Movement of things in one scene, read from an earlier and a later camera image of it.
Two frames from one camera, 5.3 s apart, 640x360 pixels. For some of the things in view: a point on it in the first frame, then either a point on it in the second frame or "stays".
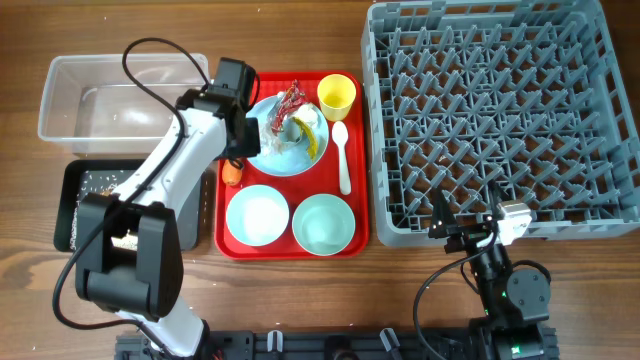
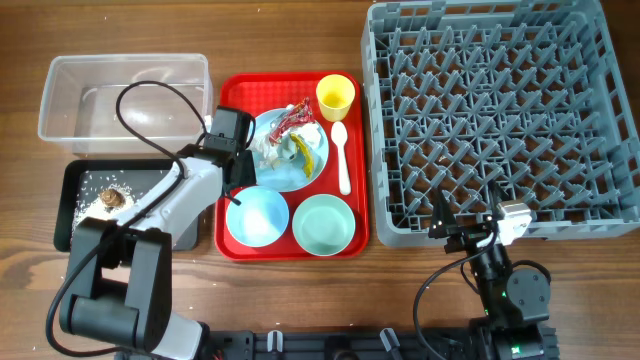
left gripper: x=245 y=138 to x=242 y=169
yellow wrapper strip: x=312 y=142 to x=308 y=164
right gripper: x=465 y=236 stays
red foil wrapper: x=287 y=104 to x=300 y=113
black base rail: x=349 y=344 stays
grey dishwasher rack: x=539 y=96 stays
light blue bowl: x=257 y=214 stays
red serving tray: x=306 y=197 stays
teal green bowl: x=323 y=224 stays
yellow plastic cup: x=336 y=93 stays
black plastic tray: x=101 y=176 stays
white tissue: x=271 y=142 to x=271 y=153
